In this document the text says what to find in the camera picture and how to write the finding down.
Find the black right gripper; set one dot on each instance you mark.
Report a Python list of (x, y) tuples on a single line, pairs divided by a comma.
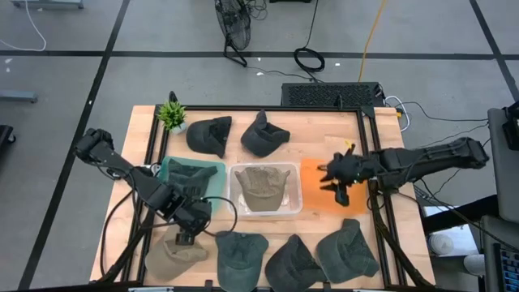
[(348, 170)]

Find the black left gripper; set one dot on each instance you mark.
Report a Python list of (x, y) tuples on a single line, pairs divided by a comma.
[(196, 217)]

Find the khaki baseball cap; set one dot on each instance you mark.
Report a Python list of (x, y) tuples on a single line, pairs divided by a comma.
[(263, 188), (174, 259)]

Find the clear plastic bin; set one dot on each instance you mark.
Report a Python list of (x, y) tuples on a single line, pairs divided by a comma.
[(233, 207)]

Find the dark green baseball cap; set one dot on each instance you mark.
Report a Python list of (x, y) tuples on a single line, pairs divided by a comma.
[(346, 251), (241, 259), (188, 176)]

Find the black baseball cap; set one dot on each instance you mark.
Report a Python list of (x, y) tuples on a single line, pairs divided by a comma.
[(292, 267), (263, 138), (207, 136)]

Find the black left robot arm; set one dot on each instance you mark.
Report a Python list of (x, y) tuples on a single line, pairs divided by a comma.
[(134, 178)]

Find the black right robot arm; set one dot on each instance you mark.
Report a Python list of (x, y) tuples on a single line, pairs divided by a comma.
[(425, 158)]

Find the orange plastic bin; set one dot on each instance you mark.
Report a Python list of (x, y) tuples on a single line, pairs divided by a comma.
[(312, 194)]

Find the yellow tag on gripper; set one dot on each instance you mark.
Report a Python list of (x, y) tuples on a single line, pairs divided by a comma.
[(348, 142)]

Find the green plastic bin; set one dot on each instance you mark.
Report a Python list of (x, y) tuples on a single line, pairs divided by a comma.
[(221, 184)]

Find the small potted green plant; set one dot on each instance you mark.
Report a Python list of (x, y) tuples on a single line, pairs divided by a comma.
[(172, 115)]

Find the grey furniture panel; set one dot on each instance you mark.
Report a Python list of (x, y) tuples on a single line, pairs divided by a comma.
[(504, 182)]

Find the black floor fan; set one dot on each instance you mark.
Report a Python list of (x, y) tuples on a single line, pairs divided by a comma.
[(237, 24)]

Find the black device on furniture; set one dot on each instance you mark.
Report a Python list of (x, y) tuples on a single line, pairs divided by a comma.
[(513, 130)]

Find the black object at floor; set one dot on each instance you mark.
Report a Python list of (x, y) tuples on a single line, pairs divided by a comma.
[(6, 136)]

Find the grey furniture foot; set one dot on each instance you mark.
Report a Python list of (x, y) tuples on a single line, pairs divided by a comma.
[(18, 96)]

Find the grey furniture base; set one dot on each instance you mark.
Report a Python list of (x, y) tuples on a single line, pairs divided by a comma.
[(48, 3)]

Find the black frame clip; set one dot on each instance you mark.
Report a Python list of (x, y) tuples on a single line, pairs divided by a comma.
[(173, 97), (326, 286), (208, 284)]

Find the black metal frame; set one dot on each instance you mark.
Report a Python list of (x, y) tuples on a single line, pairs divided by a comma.
[(227, 108)]

